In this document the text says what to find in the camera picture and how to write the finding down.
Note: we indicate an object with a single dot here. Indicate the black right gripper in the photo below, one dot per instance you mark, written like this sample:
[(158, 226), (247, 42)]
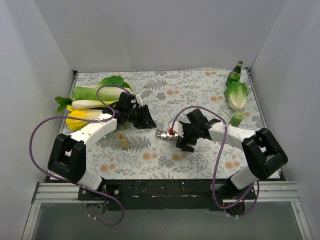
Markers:
[(188, 133)]

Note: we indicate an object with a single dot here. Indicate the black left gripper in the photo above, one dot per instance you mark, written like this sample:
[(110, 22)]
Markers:
[(139, 116)]

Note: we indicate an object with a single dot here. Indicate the clear weekly pill organizer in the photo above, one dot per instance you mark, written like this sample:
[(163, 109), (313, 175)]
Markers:
[(166, 135)]

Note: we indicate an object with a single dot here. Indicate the clear pill bottle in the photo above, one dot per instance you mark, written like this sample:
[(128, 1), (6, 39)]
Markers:
[(124, 141)]

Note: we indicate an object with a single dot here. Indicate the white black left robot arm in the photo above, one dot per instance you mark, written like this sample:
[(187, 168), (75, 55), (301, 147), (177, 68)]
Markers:
[(68, 157)]

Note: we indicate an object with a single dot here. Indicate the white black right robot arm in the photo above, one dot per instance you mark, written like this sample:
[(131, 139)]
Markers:
[(263, 153)]

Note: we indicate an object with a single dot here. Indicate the floral table mat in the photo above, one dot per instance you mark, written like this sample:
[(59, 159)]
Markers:
[(169, 95)]

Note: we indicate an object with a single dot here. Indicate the toy green napa cabbage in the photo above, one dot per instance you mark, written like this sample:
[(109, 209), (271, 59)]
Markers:
[(109, 93)]

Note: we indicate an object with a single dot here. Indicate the toy bok choy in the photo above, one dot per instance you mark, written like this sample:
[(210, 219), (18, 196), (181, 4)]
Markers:
[(112, 80)]

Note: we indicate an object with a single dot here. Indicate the toy yellow napa cabbage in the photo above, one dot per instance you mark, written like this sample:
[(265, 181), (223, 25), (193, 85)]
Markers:
[(75, 125)]

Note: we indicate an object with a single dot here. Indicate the toy lettuce head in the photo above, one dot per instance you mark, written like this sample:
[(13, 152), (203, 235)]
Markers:
[(236, 94)]

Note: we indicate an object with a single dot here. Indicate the toy white celery stalk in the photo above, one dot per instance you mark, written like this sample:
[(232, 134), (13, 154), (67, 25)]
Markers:
[(67, 103)]

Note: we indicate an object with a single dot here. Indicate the green glass bottle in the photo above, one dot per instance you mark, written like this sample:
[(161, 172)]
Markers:
[(235, 74)]

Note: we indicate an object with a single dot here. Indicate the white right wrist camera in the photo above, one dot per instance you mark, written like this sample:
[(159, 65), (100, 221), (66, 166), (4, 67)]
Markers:
[(176, 128)]

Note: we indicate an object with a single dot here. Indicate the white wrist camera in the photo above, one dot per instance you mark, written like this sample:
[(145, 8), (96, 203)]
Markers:
[(176, 128), (139, 100)]

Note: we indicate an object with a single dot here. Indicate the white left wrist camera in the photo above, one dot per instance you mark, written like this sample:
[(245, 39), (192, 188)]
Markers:
[(139, 100)]

